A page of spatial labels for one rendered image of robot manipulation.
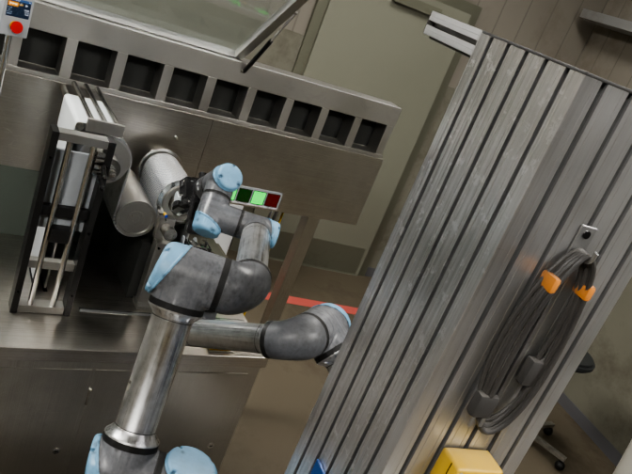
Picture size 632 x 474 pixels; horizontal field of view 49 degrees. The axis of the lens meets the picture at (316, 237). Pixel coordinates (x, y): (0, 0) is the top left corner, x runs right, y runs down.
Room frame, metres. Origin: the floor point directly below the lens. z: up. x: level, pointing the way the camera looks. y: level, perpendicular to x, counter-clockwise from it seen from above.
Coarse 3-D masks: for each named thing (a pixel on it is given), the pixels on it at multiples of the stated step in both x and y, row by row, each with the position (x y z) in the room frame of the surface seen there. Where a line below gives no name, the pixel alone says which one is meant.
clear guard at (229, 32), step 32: (64, 0) 2.02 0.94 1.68; (96, 0) 2.03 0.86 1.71; (128, 0) 2.04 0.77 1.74; (160, 0) 2.05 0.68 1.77; (192, 0) 2.07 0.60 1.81; (224, 0) 2.08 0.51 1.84; (256, 0) 2.09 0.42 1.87; (288, 0) 2.10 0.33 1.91; (192, 32) 2.21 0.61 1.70; (224, 32) 2.22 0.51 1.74; (256, 32) 2.24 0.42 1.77
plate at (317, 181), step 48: (0, 96) 1.93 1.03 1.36; (48, 96) 2.00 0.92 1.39; (96, 96) 2.08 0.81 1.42; (0, 144) 1.95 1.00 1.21; (144, 144) 2.19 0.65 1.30; (192, 144) 2.28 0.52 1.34; (240, 144) 2.38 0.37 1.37; (288, 144) 2.48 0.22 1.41; (288, 192) 2.52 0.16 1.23; (336, 192) 2.64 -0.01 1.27
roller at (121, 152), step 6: (120, 144) 1.83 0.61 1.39; (84, 150) 1.78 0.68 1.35; (120, 150) 1.83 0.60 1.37; (126, 150) 1.84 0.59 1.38; (120, 156) 1.83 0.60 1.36; (126, 156) 1.84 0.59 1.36; (120, 162) 1.84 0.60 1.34; (126, 162) 1.85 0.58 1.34; (120, 168) 1.84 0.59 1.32; (126, 168) 1.85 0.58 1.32; (120, 174) 1.84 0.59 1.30; (108, 180) 1.83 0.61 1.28
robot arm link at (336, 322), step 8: (320, 304) 1.68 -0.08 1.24; (328, 304) 1.67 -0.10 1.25; (304, 312) 1.58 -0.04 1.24; (312, 312) 1.58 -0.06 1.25; (320, 312) 1.59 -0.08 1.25; (328, 312) 1.61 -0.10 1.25; (336, 312) 1.63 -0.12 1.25; (344, 312) 1.66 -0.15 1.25; (320, 320) 1.56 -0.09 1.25; (328, 320) 1.58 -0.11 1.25; (336, 320) 1.61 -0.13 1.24; (344, 320) 1.64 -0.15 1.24; (328, 328) 1.56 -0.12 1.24; (336, 328) 1.59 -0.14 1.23; (344, 328) 1.61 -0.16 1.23; (328, 336) 1.55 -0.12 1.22; (336, 336) 1.58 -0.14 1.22; (344, 336) 1.59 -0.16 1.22; (328, 344) 1.55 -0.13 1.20; (336, 344) 1.56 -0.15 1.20; (328, 352) 1.55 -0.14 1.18; (336, 352) 1.55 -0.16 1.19; (320, 360) 1.56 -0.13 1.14; (328, 360) 1.55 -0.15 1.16; (328, 368) 1.57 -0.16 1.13
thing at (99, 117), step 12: (72, 84) 2.02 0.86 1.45; (84, 84) 2.05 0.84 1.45; (84, 108) 1.83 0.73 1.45; (96, 108) 1.87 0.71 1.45; (108, 108) 1.90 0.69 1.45; (96, 120) 1.75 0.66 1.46; (108, 120) 1.85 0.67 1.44; (96, 132) 1.75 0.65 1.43; (108, 132) 1.77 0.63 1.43; (120, 132) 1.79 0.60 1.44
